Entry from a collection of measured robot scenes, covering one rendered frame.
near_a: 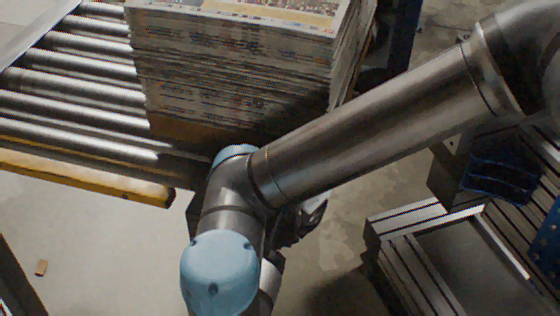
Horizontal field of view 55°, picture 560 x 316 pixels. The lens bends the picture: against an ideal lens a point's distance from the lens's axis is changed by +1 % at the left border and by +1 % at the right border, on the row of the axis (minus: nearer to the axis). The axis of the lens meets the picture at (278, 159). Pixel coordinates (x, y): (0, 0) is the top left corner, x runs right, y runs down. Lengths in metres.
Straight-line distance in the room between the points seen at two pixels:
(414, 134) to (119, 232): 1.40
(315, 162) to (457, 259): 0.99
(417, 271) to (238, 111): 0.80
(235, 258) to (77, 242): 1.34
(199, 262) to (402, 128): 0.23
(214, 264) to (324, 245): 1.22
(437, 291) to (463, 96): 0.95
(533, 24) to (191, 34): 0.42
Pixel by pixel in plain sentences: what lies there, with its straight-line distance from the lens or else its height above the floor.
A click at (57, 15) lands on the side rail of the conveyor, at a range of 1.25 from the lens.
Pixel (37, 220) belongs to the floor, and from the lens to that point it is 1.94.
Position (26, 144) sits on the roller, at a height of 0.79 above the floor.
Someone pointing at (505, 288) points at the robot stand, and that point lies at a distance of 1.49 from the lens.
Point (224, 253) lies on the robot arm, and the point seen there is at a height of 0.96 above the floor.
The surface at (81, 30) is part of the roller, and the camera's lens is 1.21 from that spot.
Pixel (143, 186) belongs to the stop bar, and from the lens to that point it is 0.78.
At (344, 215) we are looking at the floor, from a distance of 1.80.
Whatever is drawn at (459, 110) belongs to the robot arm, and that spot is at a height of 1.08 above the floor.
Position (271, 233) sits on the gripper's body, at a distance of 0.66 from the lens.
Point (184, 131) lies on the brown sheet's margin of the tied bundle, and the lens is 0.84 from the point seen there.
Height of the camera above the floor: 1.38
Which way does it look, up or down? 45 degrees down
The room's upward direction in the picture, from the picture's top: straight up
